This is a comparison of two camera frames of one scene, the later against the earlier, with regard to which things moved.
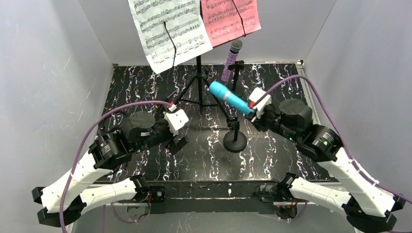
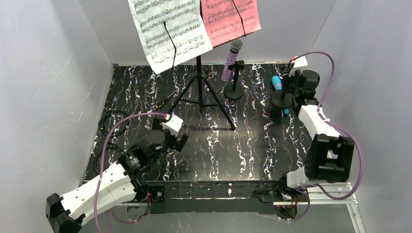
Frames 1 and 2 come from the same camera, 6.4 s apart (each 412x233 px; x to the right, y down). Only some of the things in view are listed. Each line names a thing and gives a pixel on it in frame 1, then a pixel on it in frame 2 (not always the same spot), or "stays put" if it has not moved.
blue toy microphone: [224, 91] to [277, 84]
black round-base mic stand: [234, 141] to [281, 99]
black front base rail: [213, 197] stays put
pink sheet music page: [223, 21] stays put
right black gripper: [257, 119] to [290, 85]
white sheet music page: [185, 22] stays put
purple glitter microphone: [236, 46] stays put
